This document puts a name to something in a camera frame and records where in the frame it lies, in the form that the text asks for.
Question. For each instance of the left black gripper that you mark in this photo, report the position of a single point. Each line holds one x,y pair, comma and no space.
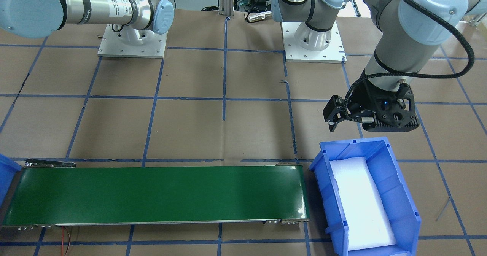
364,100

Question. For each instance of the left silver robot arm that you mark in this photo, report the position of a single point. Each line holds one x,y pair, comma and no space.
412,30

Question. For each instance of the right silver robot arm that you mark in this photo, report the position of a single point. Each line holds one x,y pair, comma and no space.
40,18

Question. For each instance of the white foam pad source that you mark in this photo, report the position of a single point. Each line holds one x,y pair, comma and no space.
363,208

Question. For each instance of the green conveyor belt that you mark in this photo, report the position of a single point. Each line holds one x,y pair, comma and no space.
158,195

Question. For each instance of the blue destination bin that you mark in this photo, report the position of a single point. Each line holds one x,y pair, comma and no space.
8,168

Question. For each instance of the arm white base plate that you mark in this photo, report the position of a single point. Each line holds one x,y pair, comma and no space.
132,43
305,45

